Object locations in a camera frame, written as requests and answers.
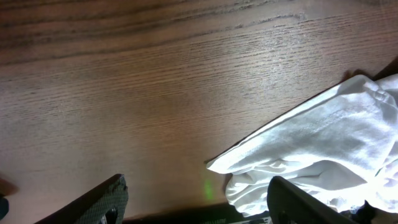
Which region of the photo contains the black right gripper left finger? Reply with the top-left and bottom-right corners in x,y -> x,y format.
36,174 -> 129,224

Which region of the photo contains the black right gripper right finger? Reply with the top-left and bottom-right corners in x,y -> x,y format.
267,176 -> 355,224

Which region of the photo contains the white t-shirt pile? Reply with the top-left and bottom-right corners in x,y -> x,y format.
207,75 -> 397,217

